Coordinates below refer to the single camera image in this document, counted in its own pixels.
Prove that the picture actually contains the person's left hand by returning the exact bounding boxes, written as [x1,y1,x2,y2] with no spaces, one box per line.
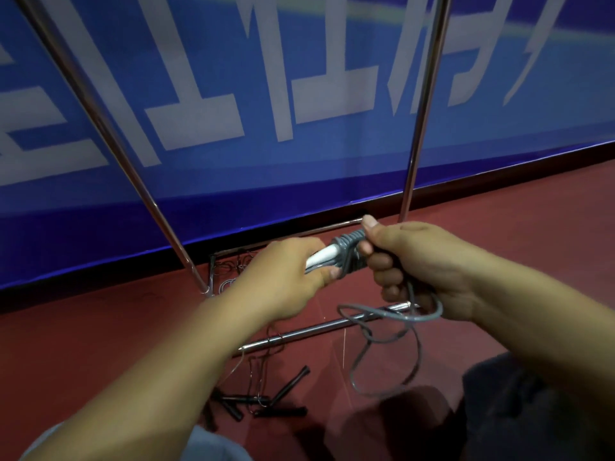
[225,237,343,325]

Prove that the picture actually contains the person's right hand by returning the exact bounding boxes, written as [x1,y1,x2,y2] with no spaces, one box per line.
[357,214,487,323]

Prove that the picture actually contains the white skipping rope handle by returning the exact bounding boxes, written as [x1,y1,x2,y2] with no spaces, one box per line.
[305,247,343,275]

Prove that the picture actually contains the grey skipping rope cord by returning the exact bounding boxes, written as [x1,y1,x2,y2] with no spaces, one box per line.
[331,228,444,400]

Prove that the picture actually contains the person's left forearm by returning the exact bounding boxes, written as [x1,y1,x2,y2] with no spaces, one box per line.
[21,289,241,461]

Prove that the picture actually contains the person's right forearm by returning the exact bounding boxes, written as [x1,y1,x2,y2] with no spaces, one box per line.
[471,252,615,440]

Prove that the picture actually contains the blue banner white lettering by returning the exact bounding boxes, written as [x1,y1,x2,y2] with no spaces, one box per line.
[0,0,615,291]

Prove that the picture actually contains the dark grey trousers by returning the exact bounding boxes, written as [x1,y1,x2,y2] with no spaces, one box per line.
[459,352,615,461]

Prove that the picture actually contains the thin black rope tangle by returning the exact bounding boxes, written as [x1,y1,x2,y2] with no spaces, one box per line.
[209,249,263,294]

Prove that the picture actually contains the black skipping rope handle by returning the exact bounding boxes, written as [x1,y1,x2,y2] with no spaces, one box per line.
[211,389,245,422]
[269,365,311,408]
[222,394,271,406]

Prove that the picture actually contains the chrome metal rack frame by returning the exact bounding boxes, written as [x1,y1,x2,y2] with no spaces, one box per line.
[14,0,453,357]

